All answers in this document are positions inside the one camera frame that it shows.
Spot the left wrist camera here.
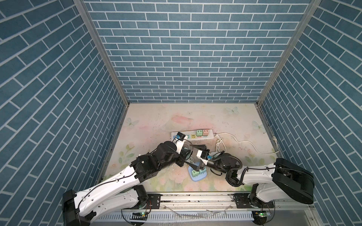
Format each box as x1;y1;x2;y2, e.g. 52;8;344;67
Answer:
173;132;186;141

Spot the teal USB charger plug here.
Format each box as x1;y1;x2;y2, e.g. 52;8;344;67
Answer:
191;170;199;177

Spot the white socket white cable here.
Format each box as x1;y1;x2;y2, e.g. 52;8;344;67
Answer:
214;134;227;153

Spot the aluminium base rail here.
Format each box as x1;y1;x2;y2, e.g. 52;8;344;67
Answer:
74;192;323;226

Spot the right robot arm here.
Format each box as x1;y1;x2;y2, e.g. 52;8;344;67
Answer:
196;145;315;206

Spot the blue square power socket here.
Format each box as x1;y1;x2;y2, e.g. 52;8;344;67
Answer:
188;166;207;182

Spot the long white power strip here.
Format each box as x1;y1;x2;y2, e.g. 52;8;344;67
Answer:
181;129;215;142

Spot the green USB charger plug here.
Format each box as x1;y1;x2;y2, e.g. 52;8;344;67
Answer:
196;130;204;137
199;169;206;175

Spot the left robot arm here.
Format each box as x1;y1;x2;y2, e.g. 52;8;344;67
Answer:
62;140;192;226

